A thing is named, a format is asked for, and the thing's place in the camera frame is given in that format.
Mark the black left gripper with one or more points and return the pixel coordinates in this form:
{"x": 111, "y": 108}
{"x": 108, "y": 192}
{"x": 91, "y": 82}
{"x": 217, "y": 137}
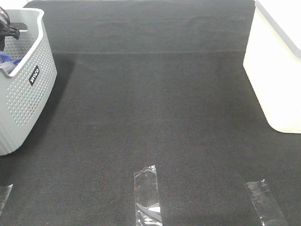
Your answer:
{"x": 6, "y": 30}

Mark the blue towel in basket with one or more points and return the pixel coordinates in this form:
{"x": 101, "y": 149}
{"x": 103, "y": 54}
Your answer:
{"x": 8, "y": 58}

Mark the grey perforated laundry basket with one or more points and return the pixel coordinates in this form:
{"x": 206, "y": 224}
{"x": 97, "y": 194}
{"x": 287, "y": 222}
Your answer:
{"x": 25, "y": 91}

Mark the black table mat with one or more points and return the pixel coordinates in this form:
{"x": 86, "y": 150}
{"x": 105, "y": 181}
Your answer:
{"x": 140, "y": 83}

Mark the left clear tape strip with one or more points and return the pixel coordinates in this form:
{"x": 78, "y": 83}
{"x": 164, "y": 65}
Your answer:
{"x": 4, "y": 195}

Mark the clear tape strip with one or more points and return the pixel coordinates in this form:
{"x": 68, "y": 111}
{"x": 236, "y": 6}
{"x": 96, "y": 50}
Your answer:
{"x": 265, "y": 204}
{"x": 4, "y": 195}
{"x": 147, "y": 206}

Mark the middle clear tape strip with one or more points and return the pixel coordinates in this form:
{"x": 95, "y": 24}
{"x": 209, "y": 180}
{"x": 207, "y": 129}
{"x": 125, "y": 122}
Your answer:
{"x": 147, "y": 206}

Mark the white plastic bin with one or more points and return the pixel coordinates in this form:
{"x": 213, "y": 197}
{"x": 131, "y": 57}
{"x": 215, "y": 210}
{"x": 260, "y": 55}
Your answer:
{"x": 273, "y": 62}

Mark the right clear tape strip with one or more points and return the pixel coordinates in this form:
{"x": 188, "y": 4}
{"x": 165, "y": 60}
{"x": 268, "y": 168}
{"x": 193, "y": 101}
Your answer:
{"x": 265, "y": 204}

